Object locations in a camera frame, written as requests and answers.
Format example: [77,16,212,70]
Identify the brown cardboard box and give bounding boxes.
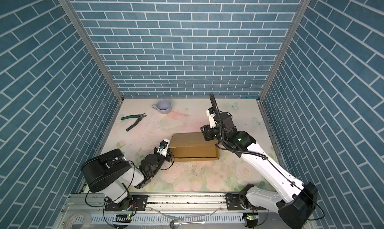
[169,132,220,162]

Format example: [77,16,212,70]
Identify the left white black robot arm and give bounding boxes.
[81,146,174,204]

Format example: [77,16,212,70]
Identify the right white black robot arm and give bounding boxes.
[201,107,319,229]

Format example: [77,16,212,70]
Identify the lavender ceramic cup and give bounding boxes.
[152,99,173,114]

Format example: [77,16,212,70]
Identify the metal spoon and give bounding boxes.
[169,219,206,229]

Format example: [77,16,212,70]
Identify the clear plastic strip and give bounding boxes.
[150,207,223,221]

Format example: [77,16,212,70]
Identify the clear tape roll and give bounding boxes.
[63,212,92,229]

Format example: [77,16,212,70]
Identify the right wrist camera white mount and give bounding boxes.
[206,107,216,129]

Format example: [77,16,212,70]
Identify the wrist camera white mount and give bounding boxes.
[157,139,170,157]
[206,107,216,129]

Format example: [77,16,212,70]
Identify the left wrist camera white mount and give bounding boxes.
[157,139,170,157]

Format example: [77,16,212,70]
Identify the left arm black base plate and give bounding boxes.
[104,195,149,213]

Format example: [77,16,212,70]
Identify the green handled pliers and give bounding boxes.
[120,113,147,132]

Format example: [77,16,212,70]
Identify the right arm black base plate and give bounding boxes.
[224,193,267,211]

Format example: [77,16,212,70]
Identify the aluminium front rail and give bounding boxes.
[61,192,310,213]

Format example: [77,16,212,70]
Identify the aluminium corner post right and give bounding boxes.
[259,0,311,103]

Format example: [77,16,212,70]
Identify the aluminium corner post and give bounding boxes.
[259,0,311,103]
[58,0,124,103]

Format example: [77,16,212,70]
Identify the aluminium corner post left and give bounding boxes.
[58,0,124,103]

